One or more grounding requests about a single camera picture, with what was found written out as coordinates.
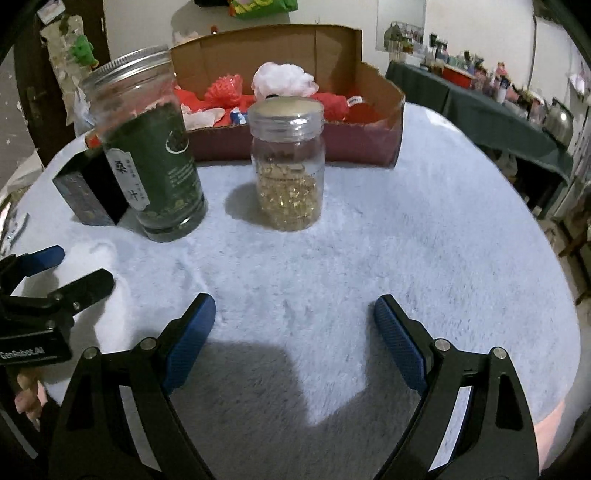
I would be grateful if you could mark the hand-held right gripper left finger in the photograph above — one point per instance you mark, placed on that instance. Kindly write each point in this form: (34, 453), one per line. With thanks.
(191, 341)

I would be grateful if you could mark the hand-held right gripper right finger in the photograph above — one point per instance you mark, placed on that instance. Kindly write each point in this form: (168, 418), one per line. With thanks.
(399, 341)

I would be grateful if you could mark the black box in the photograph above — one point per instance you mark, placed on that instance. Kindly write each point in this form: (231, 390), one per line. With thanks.
(87, 189)

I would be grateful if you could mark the red basin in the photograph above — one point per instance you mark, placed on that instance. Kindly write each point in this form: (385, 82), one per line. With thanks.
(459, 76)

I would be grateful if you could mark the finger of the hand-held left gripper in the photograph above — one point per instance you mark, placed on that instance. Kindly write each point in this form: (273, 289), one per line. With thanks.
(90, 286)
(44, 257)

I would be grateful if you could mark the blue cloth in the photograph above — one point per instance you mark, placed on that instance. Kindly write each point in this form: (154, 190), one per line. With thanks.
(240, 116)

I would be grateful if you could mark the wall mirror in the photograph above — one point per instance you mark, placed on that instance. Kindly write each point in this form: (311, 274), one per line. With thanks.
(401, 18)

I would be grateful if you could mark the green tote bag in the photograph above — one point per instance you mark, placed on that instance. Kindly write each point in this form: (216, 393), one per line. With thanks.
(263, 7)

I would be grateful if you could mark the white translucent packet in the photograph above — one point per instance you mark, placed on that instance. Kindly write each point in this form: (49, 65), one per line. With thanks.
(203, 119)

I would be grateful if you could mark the person's left hand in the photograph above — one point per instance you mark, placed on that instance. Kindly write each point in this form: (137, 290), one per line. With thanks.
(27, 401)

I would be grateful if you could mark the steel kettle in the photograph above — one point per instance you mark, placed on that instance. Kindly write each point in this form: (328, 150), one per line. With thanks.
(558, 122)

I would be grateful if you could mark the paper sheet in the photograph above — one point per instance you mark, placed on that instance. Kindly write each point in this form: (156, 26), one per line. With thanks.
(53, 11)

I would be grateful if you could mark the red plush rabbit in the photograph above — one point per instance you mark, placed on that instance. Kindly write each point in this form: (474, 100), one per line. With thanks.
(334, 106)

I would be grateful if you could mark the white mesh bath pouf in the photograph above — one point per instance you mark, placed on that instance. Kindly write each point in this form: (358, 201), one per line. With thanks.
(281, 78)

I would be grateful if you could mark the cardboard box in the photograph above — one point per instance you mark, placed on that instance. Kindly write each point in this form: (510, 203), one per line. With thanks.
(277, 50)

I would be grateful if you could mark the dark green covered table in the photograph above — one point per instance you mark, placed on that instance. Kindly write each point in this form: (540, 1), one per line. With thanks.
(485, 120)

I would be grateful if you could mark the pink bedding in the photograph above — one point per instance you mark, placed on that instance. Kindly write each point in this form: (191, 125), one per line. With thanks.
(551, 438)

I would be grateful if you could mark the clear jar of gold capsules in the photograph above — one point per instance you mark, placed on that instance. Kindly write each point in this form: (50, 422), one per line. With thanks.
(286, 184)

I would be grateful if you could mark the beige hanging organizer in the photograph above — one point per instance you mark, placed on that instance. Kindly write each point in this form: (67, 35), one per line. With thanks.
(60, 78)

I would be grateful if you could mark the red foam net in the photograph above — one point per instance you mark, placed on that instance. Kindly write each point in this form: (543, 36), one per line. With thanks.
(224, 90)

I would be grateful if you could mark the cluster of cosmetic bottles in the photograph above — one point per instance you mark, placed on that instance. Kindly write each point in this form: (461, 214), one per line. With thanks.
(489, 78)

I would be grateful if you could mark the white wardrobe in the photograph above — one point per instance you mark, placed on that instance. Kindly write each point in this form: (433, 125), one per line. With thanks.
(554, 55)

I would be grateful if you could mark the green toy figure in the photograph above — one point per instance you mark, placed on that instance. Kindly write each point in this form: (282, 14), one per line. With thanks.
(83, 53)

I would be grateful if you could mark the dark door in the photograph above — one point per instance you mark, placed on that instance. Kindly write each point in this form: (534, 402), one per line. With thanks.
(27, 92)

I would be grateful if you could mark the green label glass jar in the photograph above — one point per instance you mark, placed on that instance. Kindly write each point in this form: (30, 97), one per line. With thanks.
(152, 184)

